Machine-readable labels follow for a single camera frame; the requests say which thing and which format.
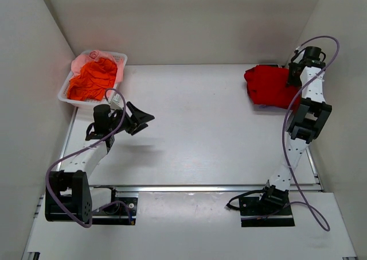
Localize bright red t shirt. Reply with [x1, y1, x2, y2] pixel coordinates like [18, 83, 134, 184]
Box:
[244, 65, 298, 109]

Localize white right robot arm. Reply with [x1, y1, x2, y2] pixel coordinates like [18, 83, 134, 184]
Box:
[259, 46, 332, 213]

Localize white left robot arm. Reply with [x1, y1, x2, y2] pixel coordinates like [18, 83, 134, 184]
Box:
[44, 102, 154, 228]

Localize orange t shirt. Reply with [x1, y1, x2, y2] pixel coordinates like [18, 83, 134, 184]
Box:
[66, 57, 118, 102]

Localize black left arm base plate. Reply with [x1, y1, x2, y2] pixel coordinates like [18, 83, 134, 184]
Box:
[91, 187, 138, 226]

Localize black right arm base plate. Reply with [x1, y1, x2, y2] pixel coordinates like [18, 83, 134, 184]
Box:
[225, 190, 295, 228]

